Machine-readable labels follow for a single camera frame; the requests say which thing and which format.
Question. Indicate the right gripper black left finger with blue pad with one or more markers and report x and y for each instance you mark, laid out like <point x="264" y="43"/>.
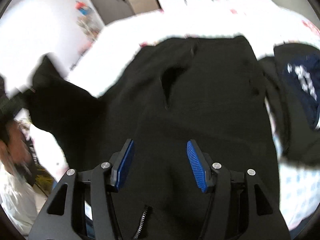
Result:
<point x="63" y="214"/>

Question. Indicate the navy black garment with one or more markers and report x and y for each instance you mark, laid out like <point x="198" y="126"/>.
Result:
<point x="292" y="91"/>

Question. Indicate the black zip jacket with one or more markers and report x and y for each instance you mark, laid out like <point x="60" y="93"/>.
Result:
<point x="208" y="90"/>

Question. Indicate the person left hand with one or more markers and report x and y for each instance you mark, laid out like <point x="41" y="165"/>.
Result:
<point x="15" y="151"/>

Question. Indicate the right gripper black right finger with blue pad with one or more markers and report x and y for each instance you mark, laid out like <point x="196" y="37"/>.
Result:
<point x="240" y="206"/>

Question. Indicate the white wall shelf rack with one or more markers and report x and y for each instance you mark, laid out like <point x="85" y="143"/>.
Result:
<point x="86" y="22"/>

